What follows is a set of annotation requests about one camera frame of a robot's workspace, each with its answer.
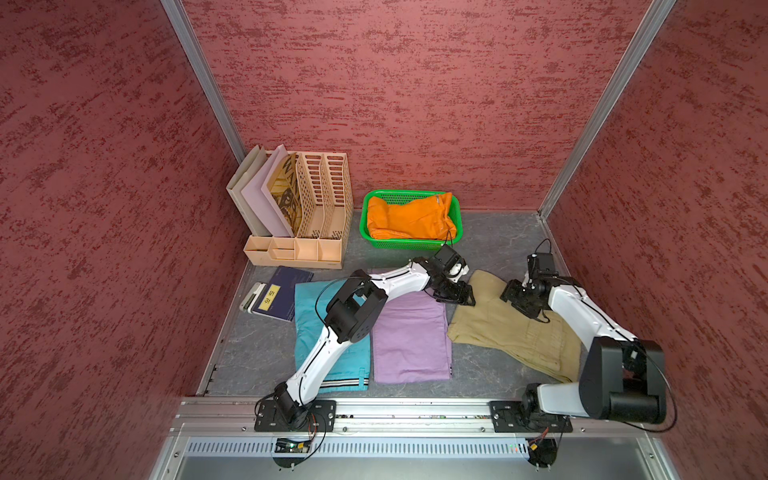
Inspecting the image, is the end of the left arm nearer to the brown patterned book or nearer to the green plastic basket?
the green plastic basket

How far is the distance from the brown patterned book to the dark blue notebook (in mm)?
156

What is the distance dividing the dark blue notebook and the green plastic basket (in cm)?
28

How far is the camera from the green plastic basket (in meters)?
→ 1.05

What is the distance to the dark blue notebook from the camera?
0.94 m
